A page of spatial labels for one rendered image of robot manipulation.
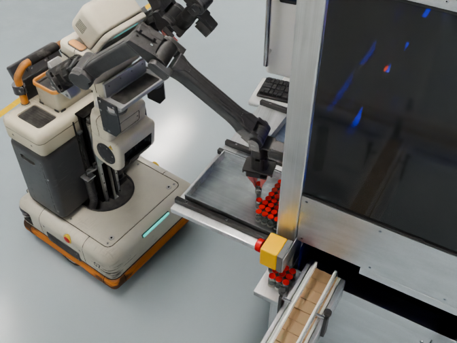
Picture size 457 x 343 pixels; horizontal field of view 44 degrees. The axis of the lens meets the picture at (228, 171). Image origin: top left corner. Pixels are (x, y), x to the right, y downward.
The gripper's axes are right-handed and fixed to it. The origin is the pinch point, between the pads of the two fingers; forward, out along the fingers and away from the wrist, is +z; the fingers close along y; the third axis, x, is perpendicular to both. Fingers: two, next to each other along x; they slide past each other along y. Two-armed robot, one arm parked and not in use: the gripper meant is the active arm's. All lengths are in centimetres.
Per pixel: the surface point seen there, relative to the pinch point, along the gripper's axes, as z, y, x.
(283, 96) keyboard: 9, -4, 63
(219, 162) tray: 3.6, -17.4, 10.4
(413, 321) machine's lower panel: 5, 55, -36
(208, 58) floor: 91, -86, 202
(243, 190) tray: 3.8, -5.1, -0.6
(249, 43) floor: 92, -63, 230
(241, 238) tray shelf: 4.1, -0.3, -21.0
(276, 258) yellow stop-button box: -9.6, 13.9, -35.8
